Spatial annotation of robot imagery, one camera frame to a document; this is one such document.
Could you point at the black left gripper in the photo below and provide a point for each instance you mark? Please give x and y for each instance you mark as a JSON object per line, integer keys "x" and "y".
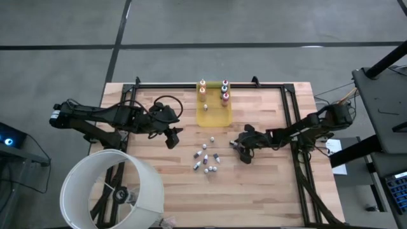
{"x": 159, "y": 117}

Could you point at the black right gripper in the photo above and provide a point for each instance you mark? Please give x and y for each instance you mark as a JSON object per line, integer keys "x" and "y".
{"x": 259, "y": 140}

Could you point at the small black-labelled dropper bottle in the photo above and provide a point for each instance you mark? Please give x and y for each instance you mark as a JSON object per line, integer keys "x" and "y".
{"x": 233, "y": 143}

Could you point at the small purple dropper bottle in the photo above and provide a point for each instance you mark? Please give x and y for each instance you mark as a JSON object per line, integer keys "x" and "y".
{"x": 205, "y": 159}

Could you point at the orange large dropper bottle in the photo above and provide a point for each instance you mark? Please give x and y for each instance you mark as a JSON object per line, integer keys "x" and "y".
{"x": 202, "y": 83}
{"x": 202, "y": 93}

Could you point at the red bottle with orange tip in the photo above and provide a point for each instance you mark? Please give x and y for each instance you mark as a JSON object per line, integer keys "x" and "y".
{"x": 225, "y": 98}

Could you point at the green large dropper bottle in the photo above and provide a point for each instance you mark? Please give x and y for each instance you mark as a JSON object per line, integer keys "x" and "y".
{"x": 224, "y": 89}

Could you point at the dark red large dropper bottle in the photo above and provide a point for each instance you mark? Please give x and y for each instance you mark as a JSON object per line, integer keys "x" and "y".
{"x": 225, "y": 83}

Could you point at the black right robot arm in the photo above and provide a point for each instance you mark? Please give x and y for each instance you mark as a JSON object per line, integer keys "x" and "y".
{"x": 302, "y": 127}

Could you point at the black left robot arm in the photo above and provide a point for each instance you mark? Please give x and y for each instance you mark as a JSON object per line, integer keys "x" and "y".
{"x": 95, "y": 113}

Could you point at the yellow translucent plastic tray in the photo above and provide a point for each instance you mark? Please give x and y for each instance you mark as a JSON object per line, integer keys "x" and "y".
{"x": 216, "y": 117}

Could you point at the white round lampshade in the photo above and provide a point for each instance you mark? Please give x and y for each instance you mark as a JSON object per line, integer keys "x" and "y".
{"x": 149, "y": 197}

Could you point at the black lamp socket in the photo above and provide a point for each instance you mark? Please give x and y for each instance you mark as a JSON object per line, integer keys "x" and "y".
{"x": 121, "y": 194}

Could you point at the crumpled pale cloth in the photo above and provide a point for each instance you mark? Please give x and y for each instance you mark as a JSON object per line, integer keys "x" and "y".
{"x": 168, "y": 223}

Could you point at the white paper sheet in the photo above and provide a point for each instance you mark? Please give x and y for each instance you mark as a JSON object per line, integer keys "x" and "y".
{"x": 335, "y": 148}

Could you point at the black stand beam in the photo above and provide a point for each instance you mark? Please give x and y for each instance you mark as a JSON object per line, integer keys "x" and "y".
{"x": 353, "y": 152}

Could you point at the grey keyboard shelf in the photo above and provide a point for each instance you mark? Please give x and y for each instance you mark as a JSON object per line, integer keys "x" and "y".
{"x": 383, "y": 163}

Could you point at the grey side table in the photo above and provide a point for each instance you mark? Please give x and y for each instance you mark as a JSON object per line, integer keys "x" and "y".
{"x": 31, "y": 156}

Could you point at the grey metal cart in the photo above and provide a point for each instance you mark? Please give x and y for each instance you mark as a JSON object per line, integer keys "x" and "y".
{"x": 381, "y": 101}

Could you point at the black device with blue light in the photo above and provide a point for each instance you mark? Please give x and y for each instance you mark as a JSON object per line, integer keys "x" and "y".
{"x": 12, "y": 136}

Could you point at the backlit keyboard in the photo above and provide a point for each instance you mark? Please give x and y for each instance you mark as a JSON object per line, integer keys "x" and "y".
{"x": 399, "y": 191}

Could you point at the black round pole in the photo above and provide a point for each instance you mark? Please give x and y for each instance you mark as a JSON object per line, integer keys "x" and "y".
{"x": 386, "y": 59}

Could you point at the black frame clamp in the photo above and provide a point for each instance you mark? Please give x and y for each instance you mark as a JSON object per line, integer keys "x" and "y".
{"x": 255, "y": 80}
{"x": 137, "y": 80}
{"x": 88, "y": 138}

